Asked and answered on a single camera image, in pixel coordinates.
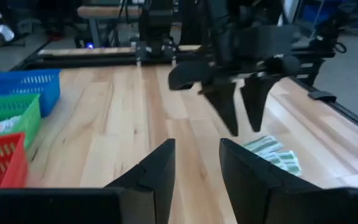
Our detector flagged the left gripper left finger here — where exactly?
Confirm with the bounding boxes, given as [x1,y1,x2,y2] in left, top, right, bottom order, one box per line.
[0,138,176,224]

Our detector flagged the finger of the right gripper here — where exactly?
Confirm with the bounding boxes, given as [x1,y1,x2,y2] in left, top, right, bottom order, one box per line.
[202,82,239,137]
[240,74,279,133]

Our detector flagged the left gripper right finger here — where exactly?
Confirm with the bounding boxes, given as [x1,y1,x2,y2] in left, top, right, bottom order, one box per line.
[219,138,358,224]

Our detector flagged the red plastic basket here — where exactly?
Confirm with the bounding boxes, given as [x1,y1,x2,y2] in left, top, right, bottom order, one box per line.
[0,133,29,190]

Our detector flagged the green plastic basket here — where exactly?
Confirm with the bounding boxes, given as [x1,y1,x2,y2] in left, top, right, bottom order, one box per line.
[0,94,42,149]

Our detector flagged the blue plastic basket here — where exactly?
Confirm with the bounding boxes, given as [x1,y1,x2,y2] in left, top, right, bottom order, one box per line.
[0,68,62,118]

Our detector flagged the wooden desk grey legs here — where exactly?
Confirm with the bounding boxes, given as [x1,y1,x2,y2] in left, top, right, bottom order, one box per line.
[77,5,142,47]

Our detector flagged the black frame bracket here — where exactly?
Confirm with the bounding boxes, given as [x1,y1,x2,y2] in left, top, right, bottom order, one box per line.
[307,89,337,103]

